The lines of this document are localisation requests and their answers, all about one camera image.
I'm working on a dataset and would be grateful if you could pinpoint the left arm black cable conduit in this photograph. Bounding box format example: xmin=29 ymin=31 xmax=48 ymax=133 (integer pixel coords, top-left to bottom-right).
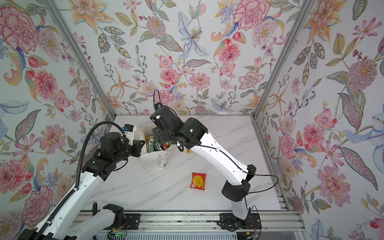
xmin=31 ymin=121 xmax=125 ymax=240

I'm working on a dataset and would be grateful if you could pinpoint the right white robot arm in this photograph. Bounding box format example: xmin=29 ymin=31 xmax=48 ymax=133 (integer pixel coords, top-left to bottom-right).
xmin=150 ymin=103 xmax=256 ymax=221

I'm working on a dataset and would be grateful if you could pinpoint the small red snack packet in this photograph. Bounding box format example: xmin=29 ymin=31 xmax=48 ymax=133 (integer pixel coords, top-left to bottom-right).
xmin=190 ymin=173 xmax=207 ymax=191

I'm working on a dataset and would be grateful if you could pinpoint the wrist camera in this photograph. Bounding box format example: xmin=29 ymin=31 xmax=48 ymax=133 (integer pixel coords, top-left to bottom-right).
xmin=154 ymin=103 xmax=163 ymax=111
xmin=123 ymin=124 xmax=137 ymax=146

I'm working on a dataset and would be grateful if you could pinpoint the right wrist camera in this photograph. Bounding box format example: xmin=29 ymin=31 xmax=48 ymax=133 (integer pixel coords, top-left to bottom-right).
xmin=154 ymin=103 xmax=163 ymax=111

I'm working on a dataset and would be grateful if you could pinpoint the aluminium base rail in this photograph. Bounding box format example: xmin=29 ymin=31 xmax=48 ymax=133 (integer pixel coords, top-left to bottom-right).
xmin=64 ymin=209 xmax=307 ymax=235

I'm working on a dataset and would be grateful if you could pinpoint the green Foxs candy bag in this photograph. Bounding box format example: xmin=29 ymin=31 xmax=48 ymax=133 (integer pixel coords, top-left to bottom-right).
xmin=145 ymin=136 xmax=157 ymax=153

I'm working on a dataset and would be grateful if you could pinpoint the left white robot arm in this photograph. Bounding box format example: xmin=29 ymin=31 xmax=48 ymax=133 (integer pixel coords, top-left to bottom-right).
xmin=19 ymin=133 xmax=146 ymax=240

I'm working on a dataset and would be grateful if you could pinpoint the white paper gift bag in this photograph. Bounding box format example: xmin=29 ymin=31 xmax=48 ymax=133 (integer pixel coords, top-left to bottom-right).
xmin=138 ymin=122 xmax=172 ymax=170

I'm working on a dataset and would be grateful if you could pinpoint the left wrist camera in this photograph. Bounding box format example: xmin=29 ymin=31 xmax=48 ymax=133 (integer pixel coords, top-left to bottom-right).
xmin=123 ymin=124 xmax=137 ymax=146

